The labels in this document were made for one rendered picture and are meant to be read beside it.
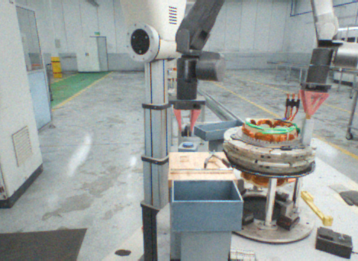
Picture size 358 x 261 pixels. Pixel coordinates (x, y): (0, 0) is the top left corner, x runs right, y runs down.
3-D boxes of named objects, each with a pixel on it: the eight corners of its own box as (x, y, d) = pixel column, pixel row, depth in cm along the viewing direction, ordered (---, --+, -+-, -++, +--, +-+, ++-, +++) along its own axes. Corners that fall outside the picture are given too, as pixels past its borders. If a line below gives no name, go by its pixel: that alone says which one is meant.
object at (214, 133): (233, 170, 141) (237, 119, 132) (246, 179, 131) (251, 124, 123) (192, 180, 131) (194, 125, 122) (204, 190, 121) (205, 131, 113)
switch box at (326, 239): (349, 259, 82) (353, 245, 80) (314, 249, 86) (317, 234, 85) (348, 247, 87) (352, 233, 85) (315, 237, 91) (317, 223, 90)
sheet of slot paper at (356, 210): (411, 220, 100) (412, 219, 100) (366, 223, 99) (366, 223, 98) (353, 182, 129) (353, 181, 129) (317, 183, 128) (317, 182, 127)
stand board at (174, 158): (237, 187, 73) (237, 179, 72) (168, 187, 72) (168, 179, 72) (223, 158, 92) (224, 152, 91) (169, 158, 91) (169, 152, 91)
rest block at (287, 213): (279, 217, 96) (281, 204, 94) (286, 211, 99) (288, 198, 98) (291, 223, 93) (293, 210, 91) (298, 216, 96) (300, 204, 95)
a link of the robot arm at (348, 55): (322, 39, 89) (323, 23, 81) (363, 40, 83) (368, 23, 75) (313, 72, 87) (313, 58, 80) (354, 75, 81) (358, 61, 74)
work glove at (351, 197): (394, 214, 104) (395, 210, 103) (362, 217, 103) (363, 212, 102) (349, 185, 127) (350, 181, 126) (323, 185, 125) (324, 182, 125)
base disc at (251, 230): (337, 242, 88) (338, 240, 87) (220, 242, 87) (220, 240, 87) (288, 184, 125) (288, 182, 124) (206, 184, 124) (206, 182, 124)
